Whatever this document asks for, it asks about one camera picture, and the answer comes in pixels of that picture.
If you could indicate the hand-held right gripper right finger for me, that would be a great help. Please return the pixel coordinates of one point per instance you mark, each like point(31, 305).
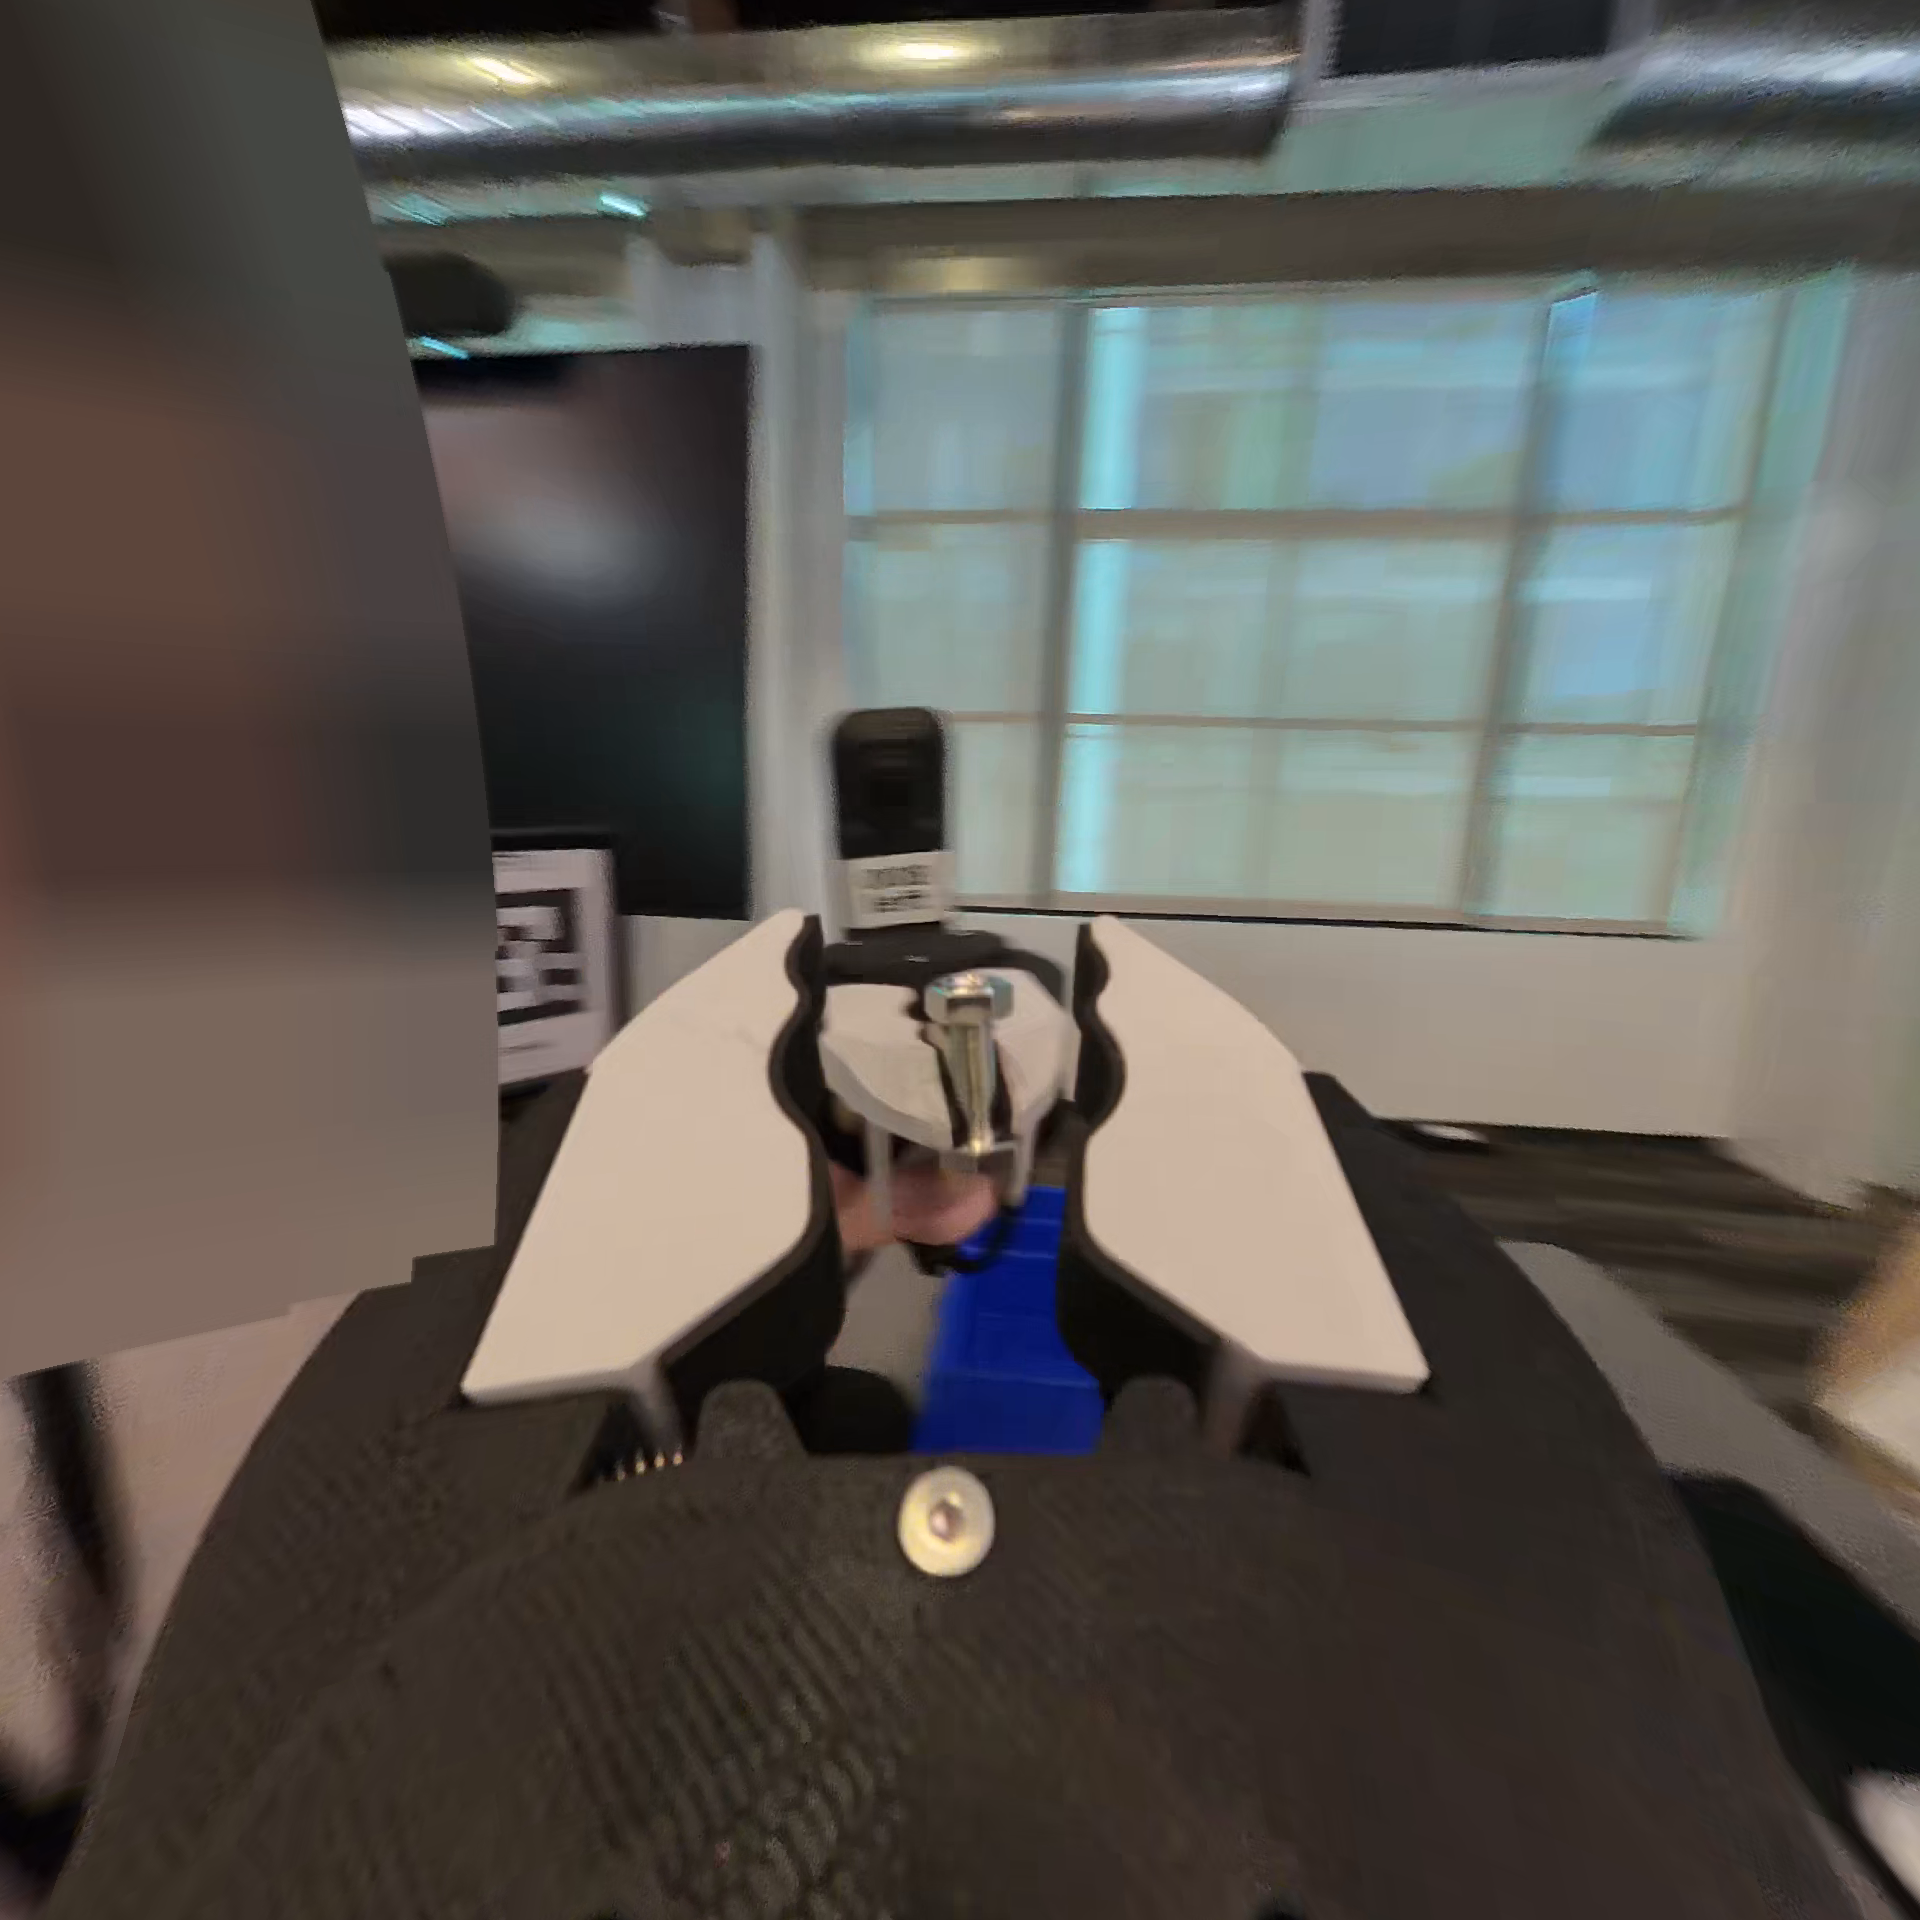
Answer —
point(1246, 1199)

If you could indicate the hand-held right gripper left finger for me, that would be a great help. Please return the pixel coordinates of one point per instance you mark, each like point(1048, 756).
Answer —
point(659, 1199)

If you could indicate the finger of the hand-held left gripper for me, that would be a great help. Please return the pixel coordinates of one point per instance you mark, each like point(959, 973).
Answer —
point(885, 1066)
point(1038, 1048)

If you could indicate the silver hex bolt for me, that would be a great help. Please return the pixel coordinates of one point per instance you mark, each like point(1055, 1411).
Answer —
point(973, 1095)

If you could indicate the blue plastic bin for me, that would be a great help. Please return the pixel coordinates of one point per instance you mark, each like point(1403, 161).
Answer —
point(1002, 1350)

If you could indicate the black mesh elbow pad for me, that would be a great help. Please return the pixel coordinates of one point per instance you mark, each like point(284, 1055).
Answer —
point(862, 1411)

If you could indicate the person's left hand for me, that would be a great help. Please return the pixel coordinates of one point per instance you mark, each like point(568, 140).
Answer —
point(915, 1208)

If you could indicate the black floor device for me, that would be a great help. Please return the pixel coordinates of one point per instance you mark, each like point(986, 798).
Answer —
point(1452, 1137)

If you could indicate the black framed marker sign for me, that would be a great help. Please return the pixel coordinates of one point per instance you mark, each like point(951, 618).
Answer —
point(555, 961)

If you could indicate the glass window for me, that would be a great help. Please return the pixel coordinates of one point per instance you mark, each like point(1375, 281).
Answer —
point(1274, 598)

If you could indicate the white document stand with instructions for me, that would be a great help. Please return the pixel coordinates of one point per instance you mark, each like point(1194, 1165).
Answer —
point(1867, 1320)

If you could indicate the black video bar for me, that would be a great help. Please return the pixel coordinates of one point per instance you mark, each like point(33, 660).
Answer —
point(452, 291)

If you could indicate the large dark wall screen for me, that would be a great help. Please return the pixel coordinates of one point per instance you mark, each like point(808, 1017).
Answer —
point(599, 598)

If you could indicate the silver ventilation duct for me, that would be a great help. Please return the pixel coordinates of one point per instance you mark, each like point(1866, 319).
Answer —
point(823, 107)
point(1754, 88)

